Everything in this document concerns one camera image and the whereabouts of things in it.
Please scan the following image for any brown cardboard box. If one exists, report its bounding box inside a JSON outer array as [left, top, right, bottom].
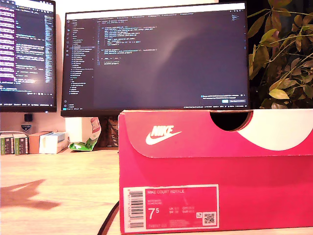
[[28, 131, 52, 154]]

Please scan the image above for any green leafy houseplant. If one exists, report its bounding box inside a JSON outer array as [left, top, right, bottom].
[[246, 0, 313, 110]]

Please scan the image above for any red Nike shoebox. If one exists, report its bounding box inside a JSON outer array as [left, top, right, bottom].
[[117, 109, 313, 235]]

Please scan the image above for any large white box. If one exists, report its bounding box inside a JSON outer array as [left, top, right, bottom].
[[65, 117, 95, 145]]

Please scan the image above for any green printed small box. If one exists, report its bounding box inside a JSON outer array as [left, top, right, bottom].
[[13, 133, 29, 156], [0, 133, 15, 155]]

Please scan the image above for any green snack bag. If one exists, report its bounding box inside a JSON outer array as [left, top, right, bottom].
[[67, 136, 100, 152]]

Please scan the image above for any black table cable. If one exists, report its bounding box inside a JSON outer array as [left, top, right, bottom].
[[96, 202, 120, 235]]

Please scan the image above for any large black computer monitor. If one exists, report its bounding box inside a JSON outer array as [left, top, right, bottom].
[[60, 1, 251, 118]]

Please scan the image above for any computer monitor with purple panel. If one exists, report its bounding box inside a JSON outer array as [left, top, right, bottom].
[[0, 0, 58, 113]]

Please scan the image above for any small white box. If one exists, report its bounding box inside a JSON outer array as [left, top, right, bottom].
[[38, 133, 59, 154]]

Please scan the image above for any red and white bag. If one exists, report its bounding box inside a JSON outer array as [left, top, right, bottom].
[[89, 117, 102, 141]]

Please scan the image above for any black monitor stand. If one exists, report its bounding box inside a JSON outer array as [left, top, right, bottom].
[[99, 117, 120, 148]]

